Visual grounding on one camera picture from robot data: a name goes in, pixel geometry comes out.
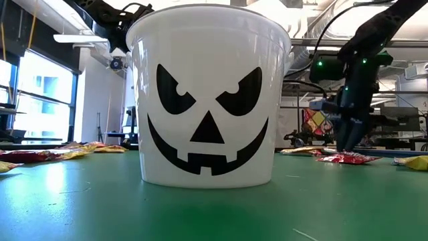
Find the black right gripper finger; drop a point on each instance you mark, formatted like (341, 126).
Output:
(341, 135)
(356, 134)

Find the red candy packet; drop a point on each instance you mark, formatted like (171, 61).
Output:
(347, 158)
(23, 156)
(97, 144)
(321, 153)

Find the yellow candy packet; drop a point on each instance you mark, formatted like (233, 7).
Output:
(8, 166)
(110, 149)
(301, 150)
(414, 163)
(73, 154)

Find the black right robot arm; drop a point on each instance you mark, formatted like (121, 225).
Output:
(378, 26)

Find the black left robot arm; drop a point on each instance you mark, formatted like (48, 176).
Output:
(90, 6)

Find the colourful patterned quilt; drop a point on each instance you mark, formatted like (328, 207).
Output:
(317, 126)

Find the black round ceiling lamp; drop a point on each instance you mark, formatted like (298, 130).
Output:
(116, 63)

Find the white ceiling light fixture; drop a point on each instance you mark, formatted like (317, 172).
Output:
(82, 38)

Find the background robot rig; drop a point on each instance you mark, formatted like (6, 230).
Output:
(294, 139)

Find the dark background monitor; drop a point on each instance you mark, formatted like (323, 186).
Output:
(401, 118)

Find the black metal rack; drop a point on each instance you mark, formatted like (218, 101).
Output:
(408, 92)

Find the ceiling light strip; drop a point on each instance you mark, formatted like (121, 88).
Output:
(321, 48)

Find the white ceiling unit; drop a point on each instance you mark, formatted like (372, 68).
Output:
(416, 71)

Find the white jack-o-lantern face bucket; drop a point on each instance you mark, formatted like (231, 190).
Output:
(207, 50)

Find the monitor on black rolling stand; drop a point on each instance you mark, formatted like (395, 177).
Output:
(132, 125)

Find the black tripod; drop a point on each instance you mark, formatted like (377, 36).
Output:
(99, 129)

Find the green table mat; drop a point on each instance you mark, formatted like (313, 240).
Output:
(100, 207)

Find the silver ventilation duct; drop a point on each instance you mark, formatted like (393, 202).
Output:
(337, 28)

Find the large glass window wall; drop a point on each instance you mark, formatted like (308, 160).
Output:
(43, 100)

